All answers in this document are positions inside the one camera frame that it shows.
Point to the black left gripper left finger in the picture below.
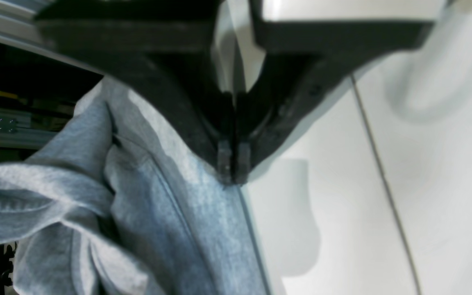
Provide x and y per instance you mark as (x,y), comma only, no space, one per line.
(167,63)

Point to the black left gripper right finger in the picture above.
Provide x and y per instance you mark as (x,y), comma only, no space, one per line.
(304,62)

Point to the grey T-shirt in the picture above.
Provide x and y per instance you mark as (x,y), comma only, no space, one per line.
(116,204)

